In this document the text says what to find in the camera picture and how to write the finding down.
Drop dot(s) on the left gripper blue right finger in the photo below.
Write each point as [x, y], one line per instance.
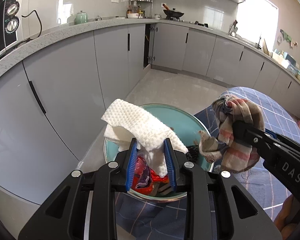
[169, 159]

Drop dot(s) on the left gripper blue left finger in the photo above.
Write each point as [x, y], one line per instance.
[130, 163]

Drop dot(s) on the red mesh net bag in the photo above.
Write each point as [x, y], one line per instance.
[156, 183]

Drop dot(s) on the black mesh net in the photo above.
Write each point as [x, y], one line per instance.
[193, 153]

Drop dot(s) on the white paper towel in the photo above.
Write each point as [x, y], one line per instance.
[126, 121]

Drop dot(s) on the plaid checkered cloth rag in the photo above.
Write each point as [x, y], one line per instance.
[233, 137]

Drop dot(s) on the purple foil wrapper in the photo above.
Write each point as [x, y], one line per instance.
[144, 179]

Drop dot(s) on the teal trash bin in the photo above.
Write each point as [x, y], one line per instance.
[112, 176]

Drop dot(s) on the grey lower kitchen cabinets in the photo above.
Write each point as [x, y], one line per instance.
[55, 89]

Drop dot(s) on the person's right hand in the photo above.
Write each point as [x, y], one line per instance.
[288, 219]

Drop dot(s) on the blue plaid tablecloth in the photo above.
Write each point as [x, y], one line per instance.
[148, 220]

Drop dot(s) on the blue storage boxes on counter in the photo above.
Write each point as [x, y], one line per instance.
[287, 62]

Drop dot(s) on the black wok on stove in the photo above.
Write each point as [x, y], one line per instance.
[172, 14]

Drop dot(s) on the spice rack with bottles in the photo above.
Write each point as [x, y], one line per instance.
[140, 9]

